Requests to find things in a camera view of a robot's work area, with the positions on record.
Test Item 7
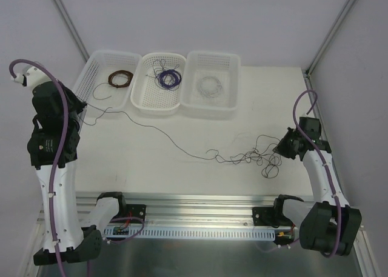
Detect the purple wire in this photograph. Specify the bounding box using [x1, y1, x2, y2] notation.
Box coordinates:
[83, 102, 264, 165]
[145, 58, 183, 90]

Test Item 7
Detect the brown wire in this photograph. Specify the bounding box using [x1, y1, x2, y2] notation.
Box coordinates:
[92, 70, 135, 101]
[230, 133, 281, 179]

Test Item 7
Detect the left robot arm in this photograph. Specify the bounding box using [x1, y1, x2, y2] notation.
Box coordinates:
[27, 81, 127, 266]

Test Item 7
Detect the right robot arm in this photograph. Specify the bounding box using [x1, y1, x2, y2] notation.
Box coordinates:
[272, 116, 362, 258]

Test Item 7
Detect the left white perforated basket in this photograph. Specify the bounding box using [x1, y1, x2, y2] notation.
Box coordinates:
[73, 50, 142, 111]

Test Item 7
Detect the white perforated basket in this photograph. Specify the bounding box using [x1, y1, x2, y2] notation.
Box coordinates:
[179, 50, 241, 118]
[130, 52, 186, 116]
[73, 50, 142, 111]

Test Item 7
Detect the right white perforated basket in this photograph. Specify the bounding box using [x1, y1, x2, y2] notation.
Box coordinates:
[179, 50, 241, 118]

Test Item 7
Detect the middle white perforated basket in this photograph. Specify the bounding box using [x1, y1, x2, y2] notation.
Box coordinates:
[130, 52, 186, 116]

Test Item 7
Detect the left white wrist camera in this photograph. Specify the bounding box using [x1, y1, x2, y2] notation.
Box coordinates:
[12, 66, 51, 90]

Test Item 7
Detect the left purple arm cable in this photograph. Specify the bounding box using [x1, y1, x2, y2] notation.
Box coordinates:
[8, 58, 93, 277]

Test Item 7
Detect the brown coiled wire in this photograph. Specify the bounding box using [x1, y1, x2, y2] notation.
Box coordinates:
[92, 70, 135, 101]

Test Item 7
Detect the white coiled wire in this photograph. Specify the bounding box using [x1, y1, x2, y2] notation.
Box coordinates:
[196, 76, 222, 96]

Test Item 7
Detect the white slotted cable duct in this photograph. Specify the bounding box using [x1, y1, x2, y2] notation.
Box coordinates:
[102, 225, 277, 241]

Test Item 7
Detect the left aluminium frame post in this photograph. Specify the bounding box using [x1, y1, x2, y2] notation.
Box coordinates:
[52, 0, 90, 62]

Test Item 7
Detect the aluminium frame post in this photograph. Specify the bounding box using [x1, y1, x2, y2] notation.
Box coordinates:
[52, 0, 90, 62]
[304, 0, 358, 79]

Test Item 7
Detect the purple coiled wire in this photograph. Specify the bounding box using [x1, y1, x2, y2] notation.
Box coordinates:
[145, 58, 183, 90]

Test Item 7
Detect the aluminium mounting rail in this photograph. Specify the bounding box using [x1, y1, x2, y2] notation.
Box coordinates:
[123, 192, 277, 229]

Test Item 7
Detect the right aluminium frame post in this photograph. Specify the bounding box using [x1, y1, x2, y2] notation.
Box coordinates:
[304, 0, 358, 79]

